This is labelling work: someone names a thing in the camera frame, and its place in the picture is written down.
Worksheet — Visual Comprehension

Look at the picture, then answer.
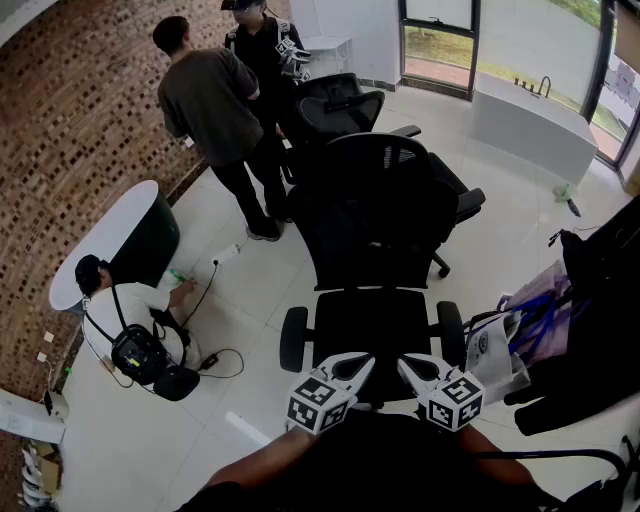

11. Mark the large black bag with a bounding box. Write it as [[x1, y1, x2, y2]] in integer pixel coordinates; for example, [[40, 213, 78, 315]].
[[502, 193, 640, 437]]

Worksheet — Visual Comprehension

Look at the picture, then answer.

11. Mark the black framed window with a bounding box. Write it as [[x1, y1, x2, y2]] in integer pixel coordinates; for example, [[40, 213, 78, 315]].
[[398, 0, 482, 102], [579, 0, 640, 174]]

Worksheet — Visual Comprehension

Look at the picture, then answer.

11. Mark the white printed bag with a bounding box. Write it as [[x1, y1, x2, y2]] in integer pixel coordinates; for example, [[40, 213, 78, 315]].
[[463, 310, 532, 407]]

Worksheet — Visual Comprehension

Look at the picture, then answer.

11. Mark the small white bin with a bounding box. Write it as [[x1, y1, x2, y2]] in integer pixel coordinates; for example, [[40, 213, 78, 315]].
[[42, 389, 71, 420]]

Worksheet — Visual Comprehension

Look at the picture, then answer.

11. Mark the white side table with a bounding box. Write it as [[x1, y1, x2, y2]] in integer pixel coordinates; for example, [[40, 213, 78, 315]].
[[298, 35, 353, 75]]

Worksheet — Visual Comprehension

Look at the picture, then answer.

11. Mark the row of white round devices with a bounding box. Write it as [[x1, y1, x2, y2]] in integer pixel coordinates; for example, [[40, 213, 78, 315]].
[[18, 447, 54, 511]]

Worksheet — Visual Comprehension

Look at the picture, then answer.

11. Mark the black round bag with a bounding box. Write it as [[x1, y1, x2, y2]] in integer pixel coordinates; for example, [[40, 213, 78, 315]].
[[152, 364, 201, 403]]

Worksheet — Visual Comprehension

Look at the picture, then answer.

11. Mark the purple bag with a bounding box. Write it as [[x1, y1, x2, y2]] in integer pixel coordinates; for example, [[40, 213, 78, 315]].
[[497, 258, 576, 364]]

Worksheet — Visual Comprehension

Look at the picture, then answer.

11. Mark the small white extension socket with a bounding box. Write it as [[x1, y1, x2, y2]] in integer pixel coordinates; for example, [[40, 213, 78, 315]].
[[210, 243, 241, 266]]

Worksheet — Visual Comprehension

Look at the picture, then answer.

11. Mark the round white table green base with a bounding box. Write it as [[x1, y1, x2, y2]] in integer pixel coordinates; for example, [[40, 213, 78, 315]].
[[48, 179, 181, 314]]

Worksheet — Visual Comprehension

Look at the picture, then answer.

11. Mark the white bathtub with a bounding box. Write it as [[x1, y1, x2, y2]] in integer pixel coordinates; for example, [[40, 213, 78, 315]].
[[464, 71, 600, 187]]

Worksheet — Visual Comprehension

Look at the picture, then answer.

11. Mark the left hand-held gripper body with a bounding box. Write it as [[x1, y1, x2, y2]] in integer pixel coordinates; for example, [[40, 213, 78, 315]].
[[287, 368, 359, 435]]

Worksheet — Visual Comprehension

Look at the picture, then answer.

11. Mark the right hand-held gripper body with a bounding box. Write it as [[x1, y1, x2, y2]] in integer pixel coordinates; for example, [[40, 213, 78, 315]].
[[417, 368, 486, 434]]

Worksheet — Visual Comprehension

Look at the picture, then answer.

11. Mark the cardboard box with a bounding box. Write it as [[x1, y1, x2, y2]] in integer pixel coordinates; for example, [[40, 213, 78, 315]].
[[35, 440, 65, 494]]

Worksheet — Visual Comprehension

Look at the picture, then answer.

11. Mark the person's black shirt torso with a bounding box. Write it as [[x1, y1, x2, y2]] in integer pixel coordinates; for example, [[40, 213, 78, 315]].
[[174, 407, 556, 512]]

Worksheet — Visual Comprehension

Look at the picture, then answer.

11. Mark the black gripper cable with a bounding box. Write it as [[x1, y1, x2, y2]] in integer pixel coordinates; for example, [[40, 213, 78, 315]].
[[469, 448, 632, 484]]

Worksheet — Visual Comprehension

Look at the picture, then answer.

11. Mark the person's right forearm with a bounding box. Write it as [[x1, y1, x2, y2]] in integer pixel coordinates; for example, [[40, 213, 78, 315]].
[[454, 424, 539, 489]]

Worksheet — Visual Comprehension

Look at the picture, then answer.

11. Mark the thin black power cable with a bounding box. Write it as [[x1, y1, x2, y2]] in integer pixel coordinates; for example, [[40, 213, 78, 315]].
[[178, 262, 246, 380]]

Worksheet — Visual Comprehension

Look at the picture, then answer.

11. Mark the black mesh office chair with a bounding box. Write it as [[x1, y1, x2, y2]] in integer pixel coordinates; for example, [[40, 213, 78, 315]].
[[278, 132, 467, 409], [292, 72, 487, 279]]

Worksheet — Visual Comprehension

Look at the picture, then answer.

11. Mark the person's left forearm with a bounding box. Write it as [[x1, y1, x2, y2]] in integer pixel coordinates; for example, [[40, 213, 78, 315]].
[[204, 427, 321, 494]]

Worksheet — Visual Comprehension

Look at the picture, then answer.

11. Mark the black faucet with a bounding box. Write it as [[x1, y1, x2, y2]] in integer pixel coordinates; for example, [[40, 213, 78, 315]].
[[513, 75, 553, 100]]

